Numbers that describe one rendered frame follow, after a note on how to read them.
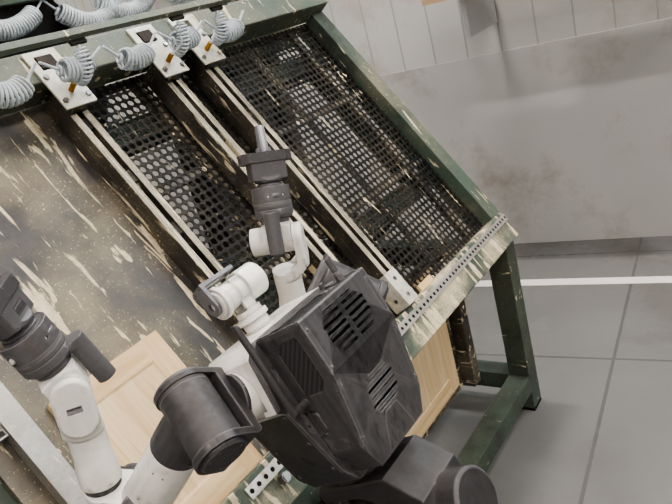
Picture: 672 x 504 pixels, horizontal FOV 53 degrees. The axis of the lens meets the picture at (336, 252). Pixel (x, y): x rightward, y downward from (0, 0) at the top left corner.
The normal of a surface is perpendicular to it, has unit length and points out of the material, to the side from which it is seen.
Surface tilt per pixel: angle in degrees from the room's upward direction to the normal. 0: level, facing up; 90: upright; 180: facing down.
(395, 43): 90
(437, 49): 90
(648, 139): 90
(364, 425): 81
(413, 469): 22
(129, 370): 56
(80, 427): 94
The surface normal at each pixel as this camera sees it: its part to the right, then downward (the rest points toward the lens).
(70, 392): 0.40, 0.29
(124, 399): 0.53, -0.51
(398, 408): 0.76, -0.13
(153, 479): -0.23, 0.40
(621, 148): -0.45, 0.42
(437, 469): 0.07, -0.84
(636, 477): -0.25, -0.91
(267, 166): 0.33, 0.02
